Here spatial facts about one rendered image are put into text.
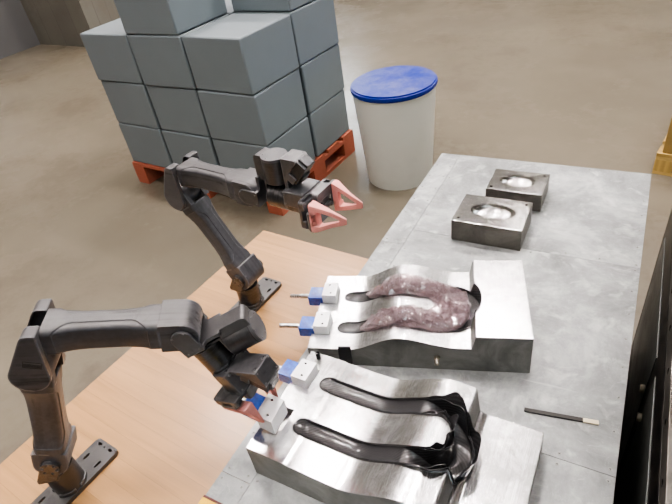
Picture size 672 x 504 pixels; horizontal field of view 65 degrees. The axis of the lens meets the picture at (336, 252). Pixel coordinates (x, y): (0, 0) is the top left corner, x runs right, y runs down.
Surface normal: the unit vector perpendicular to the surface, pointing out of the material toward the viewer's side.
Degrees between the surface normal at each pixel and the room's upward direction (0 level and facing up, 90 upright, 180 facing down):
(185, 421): 0
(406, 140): 94
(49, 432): 88
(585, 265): 0
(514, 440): 0
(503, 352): 90
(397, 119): 94
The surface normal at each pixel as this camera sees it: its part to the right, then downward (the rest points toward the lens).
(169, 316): 0.06, -0.81
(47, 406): 0.17, 0.63
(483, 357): -0.18, 0.62
